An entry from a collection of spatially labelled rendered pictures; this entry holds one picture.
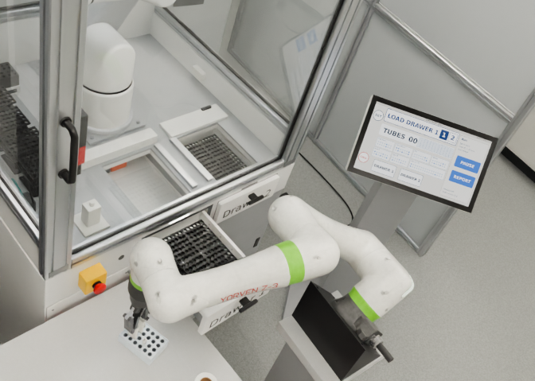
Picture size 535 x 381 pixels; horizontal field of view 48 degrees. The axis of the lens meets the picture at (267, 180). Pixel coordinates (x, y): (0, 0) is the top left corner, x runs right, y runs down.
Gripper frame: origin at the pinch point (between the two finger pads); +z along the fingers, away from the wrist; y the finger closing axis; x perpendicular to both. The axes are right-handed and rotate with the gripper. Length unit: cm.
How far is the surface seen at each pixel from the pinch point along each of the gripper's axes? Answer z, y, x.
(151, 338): 4.2, -2.3, 4.6
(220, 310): -8.3, -16.5, 17.0
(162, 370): 7.8, 1.6, 13.0
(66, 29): -93, 8, -24
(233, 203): -7, -56, -6
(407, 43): -13, -210, -3
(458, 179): -21, -120, 55
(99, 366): 7.7, 12.7, -1.8
